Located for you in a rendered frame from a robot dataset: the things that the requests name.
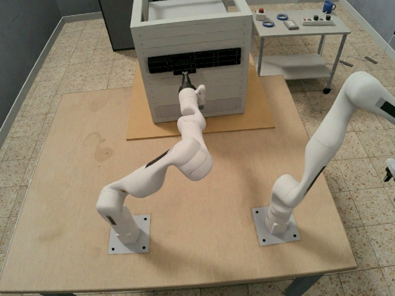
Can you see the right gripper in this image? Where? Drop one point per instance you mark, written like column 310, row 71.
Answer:
column 388, row 175

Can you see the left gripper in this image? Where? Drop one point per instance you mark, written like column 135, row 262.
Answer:
column 186, row 82

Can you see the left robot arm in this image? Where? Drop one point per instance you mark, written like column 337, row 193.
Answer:
column 190, row 156

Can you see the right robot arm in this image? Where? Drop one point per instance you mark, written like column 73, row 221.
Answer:
column 359, row 90

